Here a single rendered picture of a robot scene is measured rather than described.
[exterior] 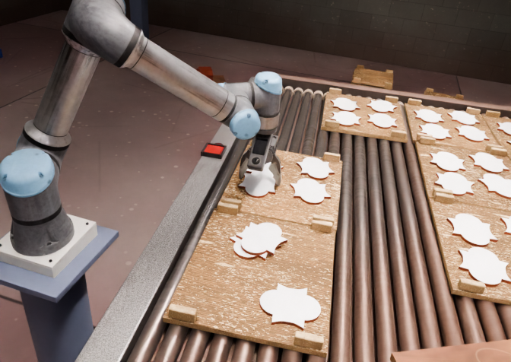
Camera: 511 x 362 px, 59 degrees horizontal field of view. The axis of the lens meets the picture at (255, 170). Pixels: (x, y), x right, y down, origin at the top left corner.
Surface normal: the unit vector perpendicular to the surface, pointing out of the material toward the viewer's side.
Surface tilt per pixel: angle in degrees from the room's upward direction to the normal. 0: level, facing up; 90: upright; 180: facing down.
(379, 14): 90
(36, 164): 10
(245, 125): 93
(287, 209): 0
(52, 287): 0
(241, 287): 0
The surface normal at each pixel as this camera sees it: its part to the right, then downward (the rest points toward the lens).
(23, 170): 0.10, -0.75
